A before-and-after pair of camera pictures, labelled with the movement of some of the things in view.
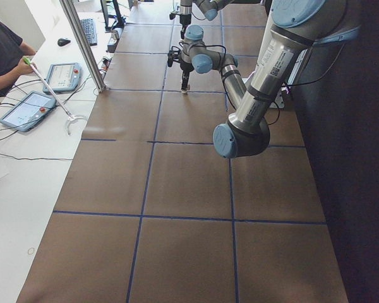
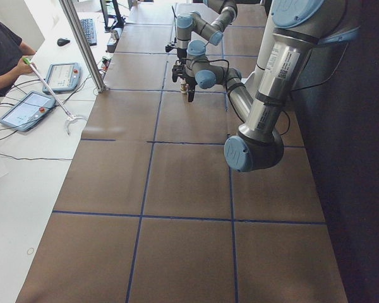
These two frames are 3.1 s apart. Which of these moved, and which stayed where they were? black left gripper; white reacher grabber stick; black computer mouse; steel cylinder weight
Moved: black left gripper
Stayed: white reacher grabber stick; black computer mouse; steel cylinder weight
